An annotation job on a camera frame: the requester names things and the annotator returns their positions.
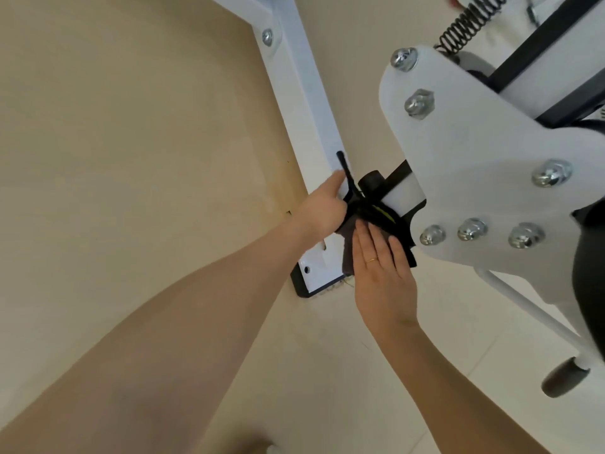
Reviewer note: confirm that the black padded seat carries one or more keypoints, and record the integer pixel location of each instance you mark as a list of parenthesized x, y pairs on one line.
[(591, 278)]

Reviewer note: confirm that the person's left hand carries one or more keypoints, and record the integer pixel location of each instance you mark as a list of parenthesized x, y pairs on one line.
[(323, 210)]

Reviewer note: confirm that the person's right forearm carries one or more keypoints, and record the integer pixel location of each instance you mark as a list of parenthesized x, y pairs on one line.
[(458, 397)]

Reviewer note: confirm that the dark grey cleaning cloth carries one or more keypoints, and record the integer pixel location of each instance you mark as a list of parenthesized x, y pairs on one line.
[(347, 250)]

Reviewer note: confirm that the white gym machine frame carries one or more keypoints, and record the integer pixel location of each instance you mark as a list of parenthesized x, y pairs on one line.
[(472, 160)]

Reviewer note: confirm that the person's left forearm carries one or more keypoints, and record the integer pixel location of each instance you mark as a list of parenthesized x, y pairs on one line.
[(142, 364)]

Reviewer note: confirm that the metal coil spring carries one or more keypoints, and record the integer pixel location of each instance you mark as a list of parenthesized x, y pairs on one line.
[(465, 25)]

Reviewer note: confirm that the person's right hand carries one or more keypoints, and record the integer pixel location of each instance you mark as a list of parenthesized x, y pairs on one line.
[(385, 288)]

